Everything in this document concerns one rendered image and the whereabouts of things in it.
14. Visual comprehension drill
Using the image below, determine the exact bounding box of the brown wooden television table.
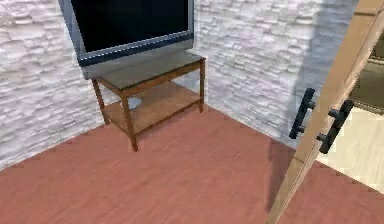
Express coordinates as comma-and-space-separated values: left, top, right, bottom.
91, 50, 207, 153

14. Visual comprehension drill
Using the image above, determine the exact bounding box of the light wooden room door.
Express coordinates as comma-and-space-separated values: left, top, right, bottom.
265, 0, 384, 224

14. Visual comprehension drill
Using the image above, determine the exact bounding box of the black bar door handle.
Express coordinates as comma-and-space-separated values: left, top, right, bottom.
288, 87, 317, 140
316, 98, 355, 155

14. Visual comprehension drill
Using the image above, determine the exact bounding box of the grey flat television set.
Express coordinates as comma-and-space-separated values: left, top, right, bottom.
57, 0, 196, 81

